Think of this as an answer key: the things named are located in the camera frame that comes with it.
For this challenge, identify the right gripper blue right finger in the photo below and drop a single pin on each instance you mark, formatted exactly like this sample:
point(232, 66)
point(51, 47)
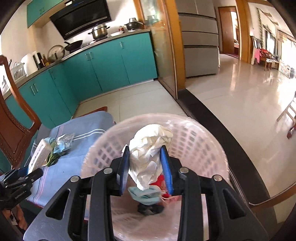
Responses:
point(165, 162)

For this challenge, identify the carved wooden chair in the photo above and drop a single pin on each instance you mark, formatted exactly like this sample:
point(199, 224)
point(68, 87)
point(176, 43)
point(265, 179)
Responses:
point(18, 142)

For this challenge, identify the white tissue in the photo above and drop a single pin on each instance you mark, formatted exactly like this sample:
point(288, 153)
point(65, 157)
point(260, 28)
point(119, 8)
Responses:
point(144, 154)

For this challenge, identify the white electric kettle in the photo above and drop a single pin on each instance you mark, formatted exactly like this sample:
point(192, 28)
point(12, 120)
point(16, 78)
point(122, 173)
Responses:
point(29, 64)

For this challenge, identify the teal lower kitchen cabinets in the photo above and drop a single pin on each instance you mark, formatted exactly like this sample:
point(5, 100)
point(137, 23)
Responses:
point(55, 91)

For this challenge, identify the steel stock pot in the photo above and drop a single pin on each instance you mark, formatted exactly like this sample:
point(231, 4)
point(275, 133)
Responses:
point(99, 32)

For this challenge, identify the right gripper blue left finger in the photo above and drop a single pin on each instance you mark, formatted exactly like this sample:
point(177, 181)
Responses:
point(122, 172)

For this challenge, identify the round pot lid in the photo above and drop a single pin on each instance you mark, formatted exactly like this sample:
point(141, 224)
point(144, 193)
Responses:
point(56, 53)

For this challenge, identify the black range hood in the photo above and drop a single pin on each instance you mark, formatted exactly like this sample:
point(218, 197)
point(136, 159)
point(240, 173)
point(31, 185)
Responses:
point(79, 17)

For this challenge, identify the glass sliding door wooden frame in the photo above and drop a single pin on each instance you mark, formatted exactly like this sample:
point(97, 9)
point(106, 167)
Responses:
point(162, 19)

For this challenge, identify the person's left hand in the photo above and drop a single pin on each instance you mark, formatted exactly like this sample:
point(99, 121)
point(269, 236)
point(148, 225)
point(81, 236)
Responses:
point(20, 219)

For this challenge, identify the red snack wrapper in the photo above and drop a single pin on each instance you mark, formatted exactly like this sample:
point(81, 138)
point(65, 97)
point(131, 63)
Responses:
point(160, 183)

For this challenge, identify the black wok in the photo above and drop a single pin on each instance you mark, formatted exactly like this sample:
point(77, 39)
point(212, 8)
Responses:
point(70, 47)

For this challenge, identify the blue striped seat cloth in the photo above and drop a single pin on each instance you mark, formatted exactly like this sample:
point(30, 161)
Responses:
point(69, 157)

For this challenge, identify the wooden stool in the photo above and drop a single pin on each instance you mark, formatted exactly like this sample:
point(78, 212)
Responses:
point(290, 112)

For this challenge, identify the light blue face mask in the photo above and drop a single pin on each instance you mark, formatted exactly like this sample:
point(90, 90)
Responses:
point(150, 196)

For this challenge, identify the teal upper cabinets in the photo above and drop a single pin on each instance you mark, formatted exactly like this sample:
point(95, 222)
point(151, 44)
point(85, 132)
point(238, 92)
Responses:
point(39, 11)

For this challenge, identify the green leafy vegetable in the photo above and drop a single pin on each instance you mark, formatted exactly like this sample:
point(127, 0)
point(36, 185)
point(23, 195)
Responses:
point(57, 150)

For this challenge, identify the grey refrigerator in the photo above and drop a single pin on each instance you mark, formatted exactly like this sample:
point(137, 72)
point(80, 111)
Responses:
point(200, 37)

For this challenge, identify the dark lidded pot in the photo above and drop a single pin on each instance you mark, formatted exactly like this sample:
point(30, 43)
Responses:
point(134, 24)

